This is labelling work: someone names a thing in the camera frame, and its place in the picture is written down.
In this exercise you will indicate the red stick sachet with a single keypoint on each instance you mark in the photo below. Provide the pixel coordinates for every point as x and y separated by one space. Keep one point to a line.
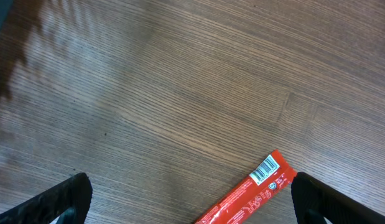
271 176

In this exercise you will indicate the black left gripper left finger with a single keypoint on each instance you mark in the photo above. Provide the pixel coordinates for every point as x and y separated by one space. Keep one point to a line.
67 202

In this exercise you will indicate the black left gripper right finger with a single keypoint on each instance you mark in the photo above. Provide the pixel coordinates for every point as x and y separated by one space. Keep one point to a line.
316 202

